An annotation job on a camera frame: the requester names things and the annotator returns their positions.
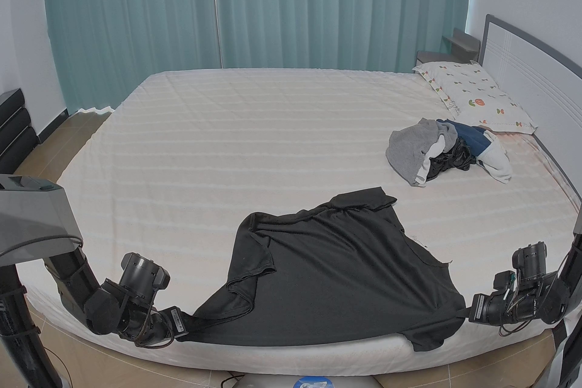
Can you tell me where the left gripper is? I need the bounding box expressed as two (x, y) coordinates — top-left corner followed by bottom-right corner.
(149, 306), (191, 341)

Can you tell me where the black chest of drawers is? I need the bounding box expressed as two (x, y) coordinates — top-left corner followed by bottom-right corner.
(0, 88), (40, 178)

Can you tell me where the grey bedside table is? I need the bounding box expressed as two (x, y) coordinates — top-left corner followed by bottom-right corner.
(416, 28), (482, 66)

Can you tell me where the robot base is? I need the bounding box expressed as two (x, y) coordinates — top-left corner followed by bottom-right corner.
(225, 370), (380, 388)

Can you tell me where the black T-shirt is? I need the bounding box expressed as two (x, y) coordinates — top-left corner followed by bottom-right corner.
(179, 186), (473, 353)

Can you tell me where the white printed pillow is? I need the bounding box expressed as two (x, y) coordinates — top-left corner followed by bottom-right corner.
(413, 61), (536, 135)

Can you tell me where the black cable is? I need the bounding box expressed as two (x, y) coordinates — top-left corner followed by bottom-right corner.
(0, 235), (85, 260)

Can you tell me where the pile of clothes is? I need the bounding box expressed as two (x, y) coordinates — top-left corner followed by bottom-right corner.
(386, 118), (513, 188)

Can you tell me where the bed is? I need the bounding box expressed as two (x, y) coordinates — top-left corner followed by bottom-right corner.
(11, 13), (582, 378)

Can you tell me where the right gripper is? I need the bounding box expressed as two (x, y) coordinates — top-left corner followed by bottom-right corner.
(468, 292), (503, 325)

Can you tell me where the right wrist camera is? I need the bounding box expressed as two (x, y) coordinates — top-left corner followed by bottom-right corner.
(494, 271), (517, 295)

